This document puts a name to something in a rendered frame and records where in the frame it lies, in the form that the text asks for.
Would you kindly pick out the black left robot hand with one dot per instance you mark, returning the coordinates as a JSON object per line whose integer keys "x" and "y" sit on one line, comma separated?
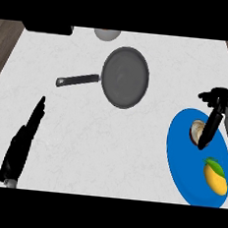
{"x": 18, "y": 149}

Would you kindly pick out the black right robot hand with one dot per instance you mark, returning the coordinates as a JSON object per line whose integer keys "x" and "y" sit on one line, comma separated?
{"x": 213, "y": 124}

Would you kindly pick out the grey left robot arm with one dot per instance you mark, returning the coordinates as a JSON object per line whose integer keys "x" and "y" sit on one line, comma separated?
{"x": 10, "y": 184}

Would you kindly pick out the cream frosted cupcake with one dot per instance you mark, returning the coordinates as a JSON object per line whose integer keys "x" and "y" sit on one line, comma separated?
{"x": 196, "y": 130}

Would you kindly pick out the blue oval plate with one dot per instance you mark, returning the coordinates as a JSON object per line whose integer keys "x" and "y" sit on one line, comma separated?
{"x": 187, "y": 159}

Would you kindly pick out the dark grey frying pan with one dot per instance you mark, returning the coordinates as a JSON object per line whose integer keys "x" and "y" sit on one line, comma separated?
{"x": 125, "y": 77}

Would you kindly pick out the yellow mango with leaf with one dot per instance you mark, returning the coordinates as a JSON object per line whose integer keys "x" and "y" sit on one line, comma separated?
{"x": 215, "y": 178}

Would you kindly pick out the black appliance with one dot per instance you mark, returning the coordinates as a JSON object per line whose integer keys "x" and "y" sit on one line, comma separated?
{"x": 47, "y": 28}

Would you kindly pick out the grey round bowl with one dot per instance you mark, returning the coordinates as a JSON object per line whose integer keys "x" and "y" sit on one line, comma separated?
{"x": 107, "y": 34}

